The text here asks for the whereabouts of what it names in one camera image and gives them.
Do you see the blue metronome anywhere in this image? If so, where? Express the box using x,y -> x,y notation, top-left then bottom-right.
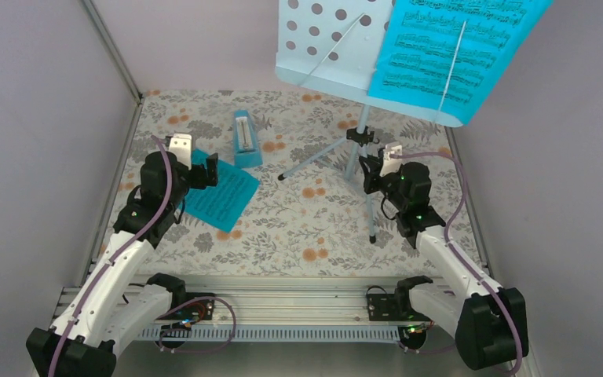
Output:
233,110 -> 263,169

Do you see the blue sheet music paper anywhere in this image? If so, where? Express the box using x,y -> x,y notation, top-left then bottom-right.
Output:
185,159 -> 260,232
367,0 -> 552,127

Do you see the light blue music stand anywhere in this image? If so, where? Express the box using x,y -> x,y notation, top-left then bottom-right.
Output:
274,0 -> 555,246

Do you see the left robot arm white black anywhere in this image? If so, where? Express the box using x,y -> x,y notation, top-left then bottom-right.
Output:
26,152 -> 218,376

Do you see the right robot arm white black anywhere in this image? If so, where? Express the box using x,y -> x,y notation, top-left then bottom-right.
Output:
359,156 -> 529,376

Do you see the floral patterned table mat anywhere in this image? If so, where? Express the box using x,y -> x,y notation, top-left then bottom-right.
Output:
96,89 -> 484,278

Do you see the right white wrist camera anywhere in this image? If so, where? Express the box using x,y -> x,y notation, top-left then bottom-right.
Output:
379,141 -> 403,177

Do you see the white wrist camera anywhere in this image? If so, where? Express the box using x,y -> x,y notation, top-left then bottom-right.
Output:
168,133 -> 194,170
379,141 -> 403,177

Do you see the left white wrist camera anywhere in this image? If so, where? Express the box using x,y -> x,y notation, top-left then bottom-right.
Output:
168,133 -> 194,170

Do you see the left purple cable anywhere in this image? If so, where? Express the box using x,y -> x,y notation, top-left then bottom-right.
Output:
46,135 -> 238,377

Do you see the purple cable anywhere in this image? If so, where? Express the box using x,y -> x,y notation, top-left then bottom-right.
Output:
46,135 -> 238,377
389,152 -> 524,375

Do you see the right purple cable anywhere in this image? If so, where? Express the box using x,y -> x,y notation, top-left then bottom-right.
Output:
389,152 -> 524,375

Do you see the right aluminium frame post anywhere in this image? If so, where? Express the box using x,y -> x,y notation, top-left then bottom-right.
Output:
446,128 -> 494,276

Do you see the aluminium frame post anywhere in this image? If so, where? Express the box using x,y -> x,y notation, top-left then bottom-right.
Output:
446,128 -> 494,276
79,0 -> 143,104

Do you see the aluminium mounting rail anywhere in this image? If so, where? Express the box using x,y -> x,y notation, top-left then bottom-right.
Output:
51,283 -> 524,328

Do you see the left aluminium frame post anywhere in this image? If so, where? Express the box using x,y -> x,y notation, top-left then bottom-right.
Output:
79,0 -> 143,104

